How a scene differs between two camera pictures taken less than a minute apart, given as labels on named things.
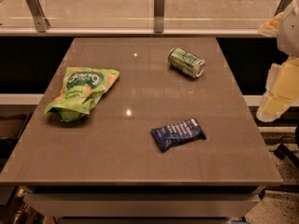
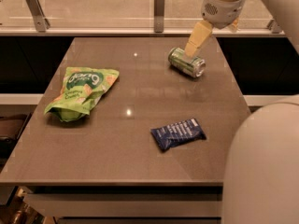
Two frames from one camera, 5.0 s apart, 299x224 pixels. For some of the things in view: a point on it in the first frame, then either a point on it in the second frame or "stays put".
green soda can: [186, 62] stays put
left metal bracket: [41, 22] stays put
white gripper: [290, 35] → [221, 12]
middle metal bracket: [159, 10] stays put
